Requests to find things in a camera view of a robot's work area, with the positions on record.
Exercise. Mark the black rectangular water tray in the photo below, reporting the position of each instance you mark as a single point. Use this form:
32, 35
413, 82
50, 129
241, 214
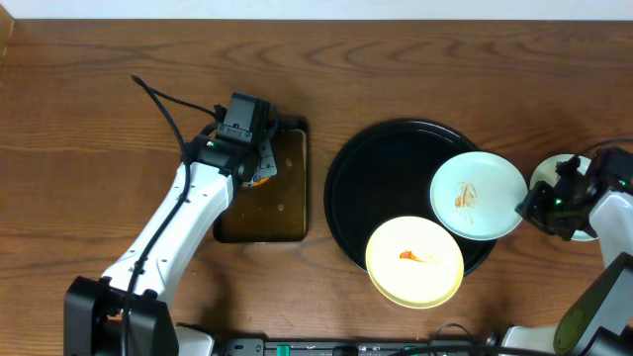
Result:
277, 209

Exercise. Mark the light blue plate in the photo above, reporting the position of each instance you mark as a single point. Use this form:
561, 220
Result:
474, 195
546, 172

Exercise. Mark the light blue plate top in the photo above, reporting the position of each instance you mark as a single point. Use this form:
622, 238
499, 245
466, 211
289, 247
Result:
546, 172

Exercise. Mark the round black tray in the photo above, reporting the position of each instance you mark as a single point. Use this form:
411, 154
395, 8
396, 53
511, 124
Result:
385, 172

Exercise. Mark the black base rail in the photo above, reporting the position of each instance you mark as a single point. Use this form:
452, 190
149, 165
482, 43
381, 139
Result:
261, 347

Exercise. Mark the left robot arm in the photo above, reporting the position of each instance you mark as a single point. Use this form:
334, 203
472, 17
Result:
126, 311

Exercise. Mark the orange green sponge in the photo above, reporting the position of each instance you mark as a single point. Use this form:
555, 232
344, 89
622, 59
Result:
259, 182

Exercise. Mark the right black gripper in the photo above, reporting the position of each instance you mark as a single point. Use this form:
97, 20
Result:
530, 208

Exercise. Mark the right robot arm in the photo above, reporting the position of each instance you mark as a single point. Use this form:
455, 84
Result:
599, 203

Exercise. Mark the yellow plate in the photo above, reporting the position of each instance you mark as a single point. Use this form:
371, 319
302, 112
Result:
414, 262

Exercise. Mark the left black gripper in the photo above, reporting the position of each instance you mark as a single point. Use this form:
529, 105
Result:
261, 147

